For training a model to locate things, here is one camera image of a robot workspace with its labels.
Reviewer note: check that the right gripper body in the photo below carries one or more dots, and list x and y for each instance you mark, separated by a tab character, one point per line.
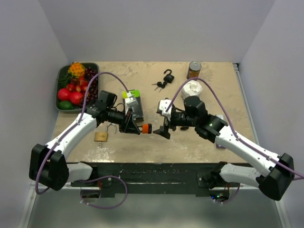
165	128

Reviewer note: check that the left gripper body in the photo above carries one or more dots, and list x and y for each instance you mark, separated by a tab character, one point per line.
124	125

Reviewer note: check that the orange padlock with keys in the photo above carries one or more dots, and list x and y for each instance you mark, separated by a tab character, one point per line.
146	128

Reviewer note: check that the black padlock with keys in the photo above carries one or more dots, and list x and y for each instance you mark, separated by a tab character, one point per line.
168	79

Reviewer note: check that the yellow padlock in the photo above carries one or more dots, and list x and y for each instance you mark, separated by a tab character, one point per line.
183	128

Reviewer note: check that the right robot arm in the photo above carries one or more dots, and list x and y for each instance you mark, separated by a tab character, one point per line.
268	171

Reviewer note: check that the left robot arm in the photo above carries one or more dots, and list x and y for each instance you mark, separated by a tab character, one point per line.
48	165

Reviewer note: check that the razor box green black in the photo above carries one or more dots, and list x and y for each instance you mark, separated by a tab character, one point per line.
138	111

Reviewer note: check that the brass padlock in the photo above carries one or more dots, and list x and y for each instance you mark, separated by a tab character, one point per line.
101	137

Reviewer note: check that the white toilet paper roll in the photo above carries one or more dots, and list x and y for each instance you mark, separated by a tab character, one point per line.
191	88

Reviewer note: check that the purple toothpaste box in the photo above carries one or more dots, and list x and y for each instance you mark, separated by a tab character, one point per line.
222	117

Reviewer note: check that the tin can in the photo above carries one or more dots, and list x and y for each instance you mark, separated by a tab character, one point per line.
194	69

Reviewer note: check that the fruit tray dark green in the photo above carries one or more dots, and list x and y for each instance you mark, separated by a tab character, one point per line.
72	86

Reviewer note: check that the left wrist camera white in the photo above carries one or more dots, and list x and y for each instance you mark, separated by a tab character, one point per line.
130	101

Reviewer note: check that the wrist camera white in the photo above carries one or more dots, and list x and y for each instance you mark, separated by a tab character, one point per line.
130	101
164	108

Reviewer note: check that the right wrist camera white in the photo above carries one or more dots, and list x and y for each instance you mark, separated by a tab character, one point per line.
164	108

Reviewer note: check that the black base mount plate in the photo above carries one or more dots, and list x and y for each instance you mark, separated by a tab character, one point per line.
154	178

